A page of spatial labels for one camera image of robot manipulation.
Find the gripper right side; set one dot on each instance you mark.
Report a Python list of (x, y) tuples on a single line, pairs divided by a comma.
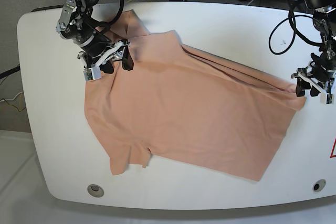
[(95, 44)]

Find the peach pink T-shirt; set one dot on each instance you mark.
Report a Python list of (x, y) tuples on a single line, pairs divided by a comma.
[(187, 105)]

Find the right table cable grommet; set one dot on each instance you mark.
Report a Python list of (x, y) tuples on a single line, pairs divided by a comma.
[(319, 185)]

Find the red warning triangle sticker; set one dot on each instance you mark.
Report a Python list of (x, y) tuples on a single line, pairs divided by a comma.
[(333, 152)]

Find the left table cable grommet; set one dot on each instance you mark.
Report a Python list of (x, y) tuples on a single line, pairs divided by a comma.
[(95, 190)]

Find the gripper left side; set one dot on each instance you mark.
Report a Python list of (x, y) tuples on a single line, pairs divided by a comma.
[(322, 69)]

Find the table cable grommet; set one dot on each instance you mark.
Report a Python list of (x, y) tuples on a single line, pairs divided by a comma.
[(319, 185), (95, 190)]

